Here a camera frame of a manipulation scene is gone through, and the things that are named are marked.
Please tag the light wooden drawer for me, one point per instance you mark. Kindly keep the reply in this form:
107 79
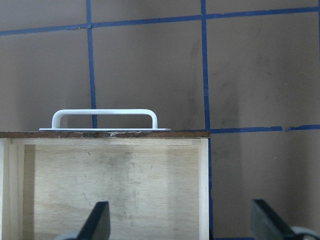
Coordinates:
156 183

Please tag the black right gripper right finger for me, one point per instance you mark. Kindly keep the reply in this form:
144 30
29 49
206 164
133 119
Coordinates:
266 224

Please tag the white drawer handle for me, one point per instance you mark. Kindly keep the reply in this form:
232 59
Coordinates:
56 119

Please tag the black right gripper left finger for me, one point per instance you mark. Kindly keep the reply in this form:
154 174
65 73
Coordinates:
98 224

